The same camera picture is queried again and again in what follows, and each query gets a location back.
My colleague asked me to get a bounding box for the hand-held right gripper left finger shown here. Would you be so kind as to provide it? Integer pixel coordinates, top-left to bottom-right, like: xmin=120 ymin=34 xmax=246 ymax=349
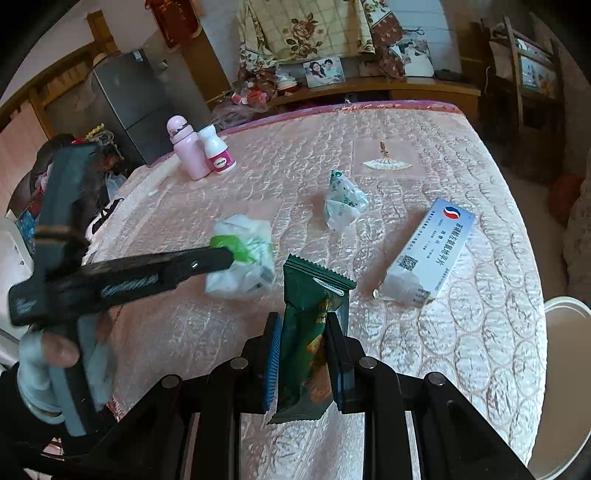
xmin=97 ymin=313 xmax=282 ymax=480

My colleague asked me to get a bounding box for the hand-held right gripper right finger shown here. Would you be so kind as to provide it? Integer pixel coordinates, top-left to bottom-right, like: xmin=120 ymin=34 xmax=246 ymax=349
xmin=325 ymin=313 xmax=536 ymax=480

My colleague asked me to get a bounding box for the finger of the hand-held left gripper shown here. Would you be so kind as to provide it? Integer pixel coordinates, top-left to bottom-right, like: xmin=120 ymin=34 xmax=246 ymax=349
xmin=158 ymin=247 xmax=235 ymax=291

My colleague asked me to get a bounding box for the green snack packet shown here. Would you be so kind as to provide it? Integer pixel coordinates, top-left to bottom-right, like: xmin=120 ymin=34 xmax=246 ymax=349
xmin=267 ymin=254 xmax=356 ymax=425

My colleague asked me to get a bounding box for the white green plastic bag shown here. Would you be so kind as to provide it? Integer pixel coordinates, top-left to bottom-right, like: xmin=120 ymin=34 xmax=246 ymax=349
xmin=204 ymin=213 xmax=276 ymax=301

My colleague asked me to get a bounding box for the white plastic bin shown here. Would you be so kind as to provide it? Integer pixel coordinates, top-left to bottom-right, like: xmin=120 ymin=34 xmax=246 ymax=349
xmin=526 ymin=295 xmax=591 ymax=480

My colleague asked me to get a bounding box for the person's left hand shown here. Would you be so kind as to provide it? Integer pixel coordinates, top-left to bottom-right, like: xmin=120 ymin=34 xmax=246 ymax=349
xmin=17 ymin=314 xmax=117 ymax=423

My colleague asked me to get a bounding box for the pink insulated bottle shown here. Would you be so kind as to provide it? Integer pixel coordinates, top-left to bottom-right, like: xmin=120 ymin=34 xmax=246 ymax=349
xmin=167 ymin=115 xmax=214 ymax=181

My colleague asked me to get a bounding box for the white pill bottle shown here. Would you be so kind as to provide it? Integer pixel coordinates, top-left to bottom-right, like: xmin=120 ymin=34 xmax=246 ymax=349
xmin=198 ymin=126 xmax=237 ymax=175

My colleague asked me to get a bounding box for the grey refrigerator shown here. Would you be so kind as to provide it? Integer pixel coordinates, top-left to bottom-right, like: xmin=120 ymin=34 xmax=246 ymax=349
xmin=90 ymin=50 xmax=195 ymax=166

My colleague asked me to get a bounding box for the white blue medicine box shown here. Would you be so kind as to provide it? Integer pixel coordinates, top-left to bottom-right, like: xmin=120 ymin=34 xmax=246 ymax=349
xmin=374 ymin=198 xmax=476 ymax=309

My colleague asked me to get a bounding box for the crumpled green white plastic wrapper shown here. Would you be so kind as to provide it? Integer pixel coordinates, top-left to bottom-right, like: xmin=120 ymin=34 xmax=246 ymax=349
xmin=323 ymin=169 xmax=369 ymax=232

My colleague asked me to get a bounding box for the pile of colourful clutter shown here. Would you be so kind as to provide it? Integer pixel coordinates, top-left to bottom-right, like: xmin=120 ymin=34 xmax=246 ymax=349
xmin=231 ymin=65 xmax=305 ymax=108

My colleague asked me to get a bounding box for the red hanging ornament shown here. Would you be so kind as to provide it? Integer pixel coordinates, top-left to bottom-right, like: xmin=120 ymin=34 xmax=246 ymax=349
xmin=145 ymin=0 xmax=204 ymax=42

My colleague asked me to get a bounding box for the framed couple photo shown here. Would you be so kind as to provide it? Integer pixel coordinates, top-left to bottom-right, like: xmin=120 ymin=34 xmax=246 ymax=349
xmin=303 ymin=56 xmax=346 ymax=88

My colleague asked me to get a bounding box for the floral patterned cloth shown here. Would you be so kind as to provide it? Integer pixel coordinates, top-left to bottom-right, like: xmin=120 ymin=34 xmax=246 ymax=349
xmin=238 ymin=0 xmax=407 ymax=79

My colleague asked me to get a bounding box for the red bag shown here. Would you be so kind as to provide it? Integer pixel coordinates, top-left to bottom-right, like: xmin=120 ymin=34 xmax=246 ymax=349
xmin=549 ymin=173 xmax=587 ymax=227

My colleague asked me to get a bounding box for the wooden desk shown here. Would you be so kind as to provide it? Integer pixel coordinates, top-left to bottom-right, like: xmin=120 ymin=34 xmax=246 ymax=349
xmin=208 ymin=74 xmax=481 ymax=116

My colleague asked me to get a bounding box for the wedding photo print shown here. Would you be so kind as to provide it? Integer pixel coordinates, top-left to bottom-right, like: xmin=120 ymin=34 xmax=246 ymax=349
xmin=397 ymin=39 xmax=435 ymax=77

